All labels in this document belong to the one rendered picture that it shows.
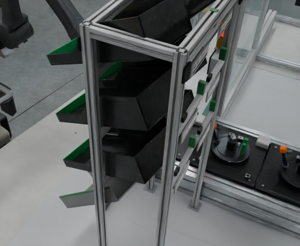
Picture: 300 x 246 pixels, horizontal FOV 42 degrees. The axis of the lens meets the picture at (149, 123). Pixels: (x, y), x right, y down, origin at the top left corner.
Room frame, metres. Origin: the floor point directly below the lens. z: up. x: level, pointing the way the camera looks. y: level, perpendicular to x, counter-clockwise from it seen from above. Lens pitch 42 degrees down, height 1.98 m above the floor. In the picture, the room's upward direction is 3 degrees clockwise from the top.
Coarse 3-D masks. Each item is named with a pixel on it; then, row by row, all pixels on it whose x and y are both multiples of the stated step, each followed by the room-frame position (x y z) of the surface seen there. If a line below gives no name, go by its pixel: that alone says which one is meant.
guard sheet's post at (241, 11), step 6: (246, 0) 1.20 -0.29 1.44; (240, 6) 1.19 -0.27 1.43; (240, 12) 1.19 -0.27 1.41; (240, 18) 1.18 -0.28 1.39; (240, 24) 1.19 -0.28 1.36; (240, 30) 1.21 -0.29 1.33; (234, 36) 1.19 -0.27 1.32; (234, 42) 1.19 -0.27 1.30; (234, 48) 1.18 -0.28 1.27; (234, 54) 1.19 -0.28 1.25; (228, 60) 1.20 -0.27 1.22; (228, 66) 1.19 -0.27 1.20; (228, 72) 1.19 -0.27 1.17; (228, 78) 1.18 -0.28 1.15; (228, 84) 1.20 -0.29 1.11; (222, 90) 1.20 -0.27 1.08; (222, 96) 1.19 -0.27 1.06; (222, 102) 1.18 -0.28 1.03; (222, 108) 1.19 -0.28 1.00
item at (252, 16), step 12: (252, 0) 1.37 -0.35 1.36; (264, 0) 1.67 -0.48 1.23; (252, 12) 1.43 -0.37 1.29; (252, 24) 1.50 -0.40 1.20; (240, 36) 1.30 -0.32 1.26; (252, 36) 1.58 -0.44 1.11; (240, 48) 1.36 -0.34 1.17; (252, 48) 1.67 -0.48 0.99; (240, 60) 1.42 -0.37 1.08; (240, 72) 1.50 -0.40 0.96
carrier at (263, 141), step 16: (224, 128) 1.11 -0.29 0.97; (224, 144) 1.00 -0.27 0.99; (240, 144) 1.00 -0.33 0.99; (256, 144) 1.02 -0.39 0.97; (192, 160) 0.93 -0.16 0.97; (208, 160) 0.94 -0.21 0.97; (224, 160) 0.92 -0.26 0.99; (240, 160) 0.93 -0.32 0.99; (256, 160) 0.95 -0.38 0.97; (224, 176) 0.87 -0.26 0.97; (240, 176) 0.87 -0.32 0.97; (256, 176) 0.88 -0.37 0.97
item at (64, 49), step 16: (144, 0) 0.71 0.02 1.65; (160, 0) 0.69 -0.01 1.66; (176, 0) 0.65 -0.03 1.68; (128, 16) 0.73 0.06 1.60; (144, 16) 0.57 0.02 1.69; (160, 16) 0.60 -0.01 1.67; (176, 16) 0.63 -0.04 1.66; (144, 32) 0.56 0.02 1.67; (160, 32) 0.59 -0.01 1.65; (176, 32) 0.62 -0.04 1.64; (64, 48) 0.73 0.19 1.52; (112, 48) 0.59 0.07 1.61; (64, 64) 0.66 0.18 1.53
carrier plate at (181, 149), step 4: (192, 128) 1.09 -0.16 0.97; (196, 128) 1.10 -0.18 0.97; (192, 132) 1.07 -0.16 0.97; (196, 132) 1.07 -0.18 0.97; (180, 136) 1.05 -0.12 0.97; (188, 136) 1.05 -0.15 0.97; (184, 140) 1.03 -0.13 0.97; (188, 140) 1.03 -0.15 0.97; (180, 144) 1.01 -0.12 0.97; (184, 144) 1.01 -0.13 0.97; (180, 148) 0.99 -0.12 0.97; (184, 148) 0.99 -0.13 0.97; (180, 152) 0.97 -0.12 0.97; (184, 152) 0.97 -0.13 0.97; (176, 156) 0.95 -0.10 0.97; (180, 156) 0.95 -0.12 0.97; (180, 160) 0.93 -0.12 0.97
